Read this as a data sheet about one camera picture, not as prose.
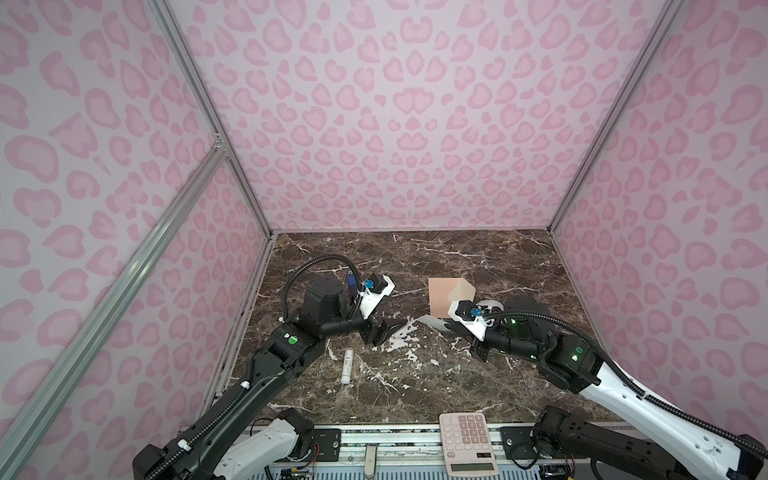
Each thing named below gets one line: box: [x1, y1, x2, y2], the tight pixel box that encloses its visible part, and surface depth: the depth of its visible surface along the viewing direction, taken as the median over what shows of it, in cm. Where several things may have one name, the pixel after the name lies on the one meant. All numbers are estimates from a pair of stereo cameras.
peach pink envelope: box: [428, 277, 476, 318], surface depth 103 cm
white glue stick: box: [341, 347, 355, 385], surface depth 86 cm
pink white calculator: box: [439, 412, 499, 477], surface depth 73 cm
